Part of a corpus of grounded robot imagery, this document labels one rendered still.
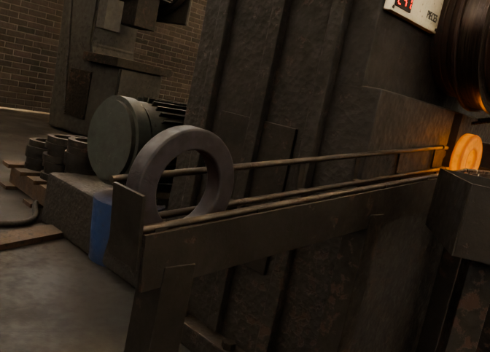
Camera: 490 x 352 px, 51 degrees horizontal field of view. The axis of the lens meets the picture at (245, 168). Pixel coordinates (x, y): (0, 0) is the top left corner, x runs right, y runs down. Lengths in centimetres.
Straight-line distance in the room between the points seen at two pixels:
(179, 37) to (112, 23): 319
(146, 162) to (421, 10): 95
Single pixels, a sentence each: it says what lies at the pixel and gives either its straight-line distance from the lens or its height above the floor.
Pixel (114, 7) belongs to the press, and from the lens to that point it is 534.
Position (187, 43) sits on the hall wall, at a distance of 852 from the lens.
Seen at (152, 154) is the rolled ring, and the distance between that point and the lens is 72.
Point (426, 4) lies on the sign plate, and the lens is 150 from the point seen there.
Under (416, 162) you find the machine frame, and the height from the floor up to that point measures 70.
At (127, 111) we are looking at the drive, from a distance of 216.
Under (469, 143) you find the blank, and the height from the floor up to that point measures 78.
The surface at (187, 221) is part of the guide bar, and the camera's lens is 77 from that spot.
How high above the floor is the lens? 79
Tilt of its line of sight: 8 degrees down
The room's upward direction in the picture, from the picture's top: 12 degrees clockwise
